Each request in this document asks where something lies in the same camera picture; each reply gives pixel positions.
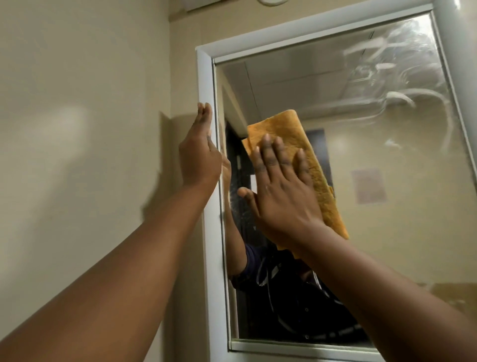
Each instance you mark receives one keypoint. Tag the person's right forearm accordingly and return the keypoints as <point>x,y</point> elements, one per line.
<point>384,298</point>

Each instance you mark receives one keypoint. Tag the person's left forearm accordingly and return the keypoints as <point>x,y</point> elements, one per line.
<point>111,291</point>

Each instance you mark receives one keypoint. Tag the person's right hand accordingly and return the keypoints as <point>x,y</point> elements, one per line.
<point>283,201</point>

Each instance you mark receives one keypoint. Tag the orange cleaning cloth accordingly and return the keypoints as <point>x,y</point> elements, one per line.
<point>288,126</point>

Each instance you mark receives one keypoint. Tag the white framed mirror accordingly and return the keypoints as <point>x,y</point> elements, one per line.
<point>391,223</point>

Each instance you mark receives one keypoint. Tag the white round wall fitting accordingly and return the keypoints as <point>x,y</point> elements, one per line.
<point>272,2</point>

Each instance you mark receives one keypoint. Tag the person's left hand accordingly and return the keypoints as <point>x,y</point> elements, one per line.
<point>199,156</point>

